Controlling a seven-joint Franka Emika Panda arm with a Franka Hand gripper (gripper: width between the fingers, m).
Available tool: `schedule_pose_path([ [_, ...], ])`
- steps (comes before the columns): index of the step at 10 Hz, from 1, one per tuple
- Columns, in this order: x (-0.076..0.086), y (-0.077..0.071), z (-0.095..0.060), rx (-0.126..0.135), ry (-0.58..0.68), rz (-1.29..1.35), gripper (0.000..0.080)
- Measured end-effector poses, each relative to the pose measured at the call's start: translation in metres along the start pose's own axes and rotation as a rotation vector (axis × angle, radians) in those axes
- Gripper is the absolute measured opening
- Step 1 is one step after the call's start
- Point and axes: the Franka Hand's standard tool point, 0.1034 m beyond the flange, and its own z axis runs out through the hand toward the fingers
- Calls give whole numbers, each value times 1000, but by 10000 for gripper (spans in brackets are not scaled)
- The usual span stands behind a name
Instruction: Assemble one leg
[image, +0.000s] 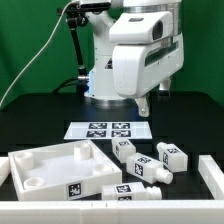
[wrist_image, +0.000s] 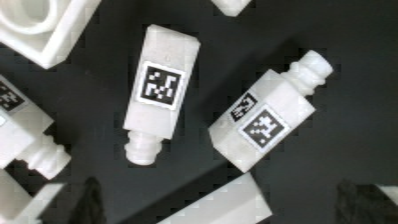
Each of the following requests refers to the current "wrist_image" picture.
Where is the white table leg front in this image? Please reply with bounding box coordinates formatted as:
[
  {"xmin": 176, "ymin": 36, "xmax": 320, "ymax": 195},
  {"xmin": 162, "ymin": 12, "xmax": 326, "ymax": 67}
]
[{"xmin": 0, "ymin": 75, "xmax": 72, "ymax": 179}]

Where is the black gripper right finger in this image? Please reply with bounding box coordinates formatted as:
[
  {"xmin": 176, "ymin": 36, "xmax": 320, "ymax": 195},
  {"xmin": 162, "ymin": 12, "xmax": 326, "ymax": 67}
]
[{"xmin": 336, "ymin": 180, "xmax": 398, "ymax": 224}]

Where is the white square tabletop part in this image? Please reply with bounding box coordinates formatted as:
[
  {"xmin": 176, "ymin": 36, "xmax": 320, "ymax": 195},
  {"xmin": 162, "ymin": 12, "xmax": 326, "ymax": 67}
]
[{"xmin": 0, "ymin": 0, "xmax": 102, "ymax": 69}]

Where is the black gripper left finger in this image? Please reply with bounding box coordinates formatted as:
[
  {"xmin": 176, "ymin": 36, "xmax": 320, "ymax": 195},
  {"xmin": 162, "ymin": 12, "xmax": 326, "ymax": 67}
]
[{"xmin": 68, "ymin": 177, "xmax": 107, "ymax": 224}]

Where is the white table leg with thread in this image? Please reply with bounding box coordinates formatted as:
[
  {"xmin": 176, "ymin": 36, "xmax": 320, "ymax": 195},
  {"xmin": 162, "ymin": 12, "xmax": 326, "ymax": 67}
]
[{"xmin": 208, "ymin": 50, "xmax": 333, "ymax": 172}]

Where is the white left obstacle wall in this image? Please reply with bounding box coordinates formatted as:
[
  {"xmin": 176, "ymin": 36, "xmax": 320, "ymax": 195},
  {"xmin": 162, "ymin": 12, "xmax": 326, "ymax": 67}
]
[{"xmin": 0, "ymin": 169, "xmax": 65, "ymax": 224}]

